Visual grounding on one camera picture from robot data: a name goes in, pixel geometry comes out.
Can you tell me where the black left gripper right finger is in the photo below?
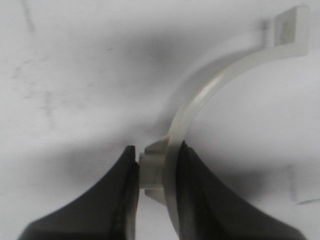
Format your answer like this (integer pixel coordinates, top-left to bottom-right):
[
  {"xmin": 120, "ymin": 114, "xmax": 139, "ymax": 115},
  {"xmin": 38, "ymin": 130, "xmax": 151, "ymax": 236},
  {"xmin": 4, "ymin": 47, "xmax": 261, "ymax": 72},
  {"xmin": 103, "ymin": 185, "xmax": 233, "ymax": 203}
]
[{"xmin": 175, "ymin": 143, "xmax": 305, "ymax": 240}]

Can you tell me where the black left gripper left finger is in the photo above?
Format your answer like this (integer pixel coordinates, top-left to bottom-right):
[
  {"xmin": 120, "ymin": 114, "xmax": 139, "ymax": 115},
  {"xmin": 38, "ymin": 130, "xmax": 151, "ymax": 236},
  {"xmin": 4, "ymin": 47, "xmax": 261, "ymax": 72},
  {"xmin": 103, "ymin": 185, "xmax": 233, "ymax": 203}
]
[{"xmin": 19, "ymin": 146, "xmax": 139, "ymax": 240}]

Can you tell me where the white half clamp ring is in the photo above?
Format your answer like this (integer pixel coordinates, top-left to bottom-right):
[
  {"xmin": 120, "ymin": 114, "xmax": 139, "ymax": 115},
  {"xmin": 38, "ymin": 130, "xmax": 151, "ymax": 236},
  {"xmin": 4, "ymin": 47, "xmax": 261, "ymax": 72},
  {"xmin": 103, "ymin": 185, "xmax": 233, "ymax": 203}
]
[{"xmin": 138, "ymin": 5, "xmax": 310, "ymax": 233}]

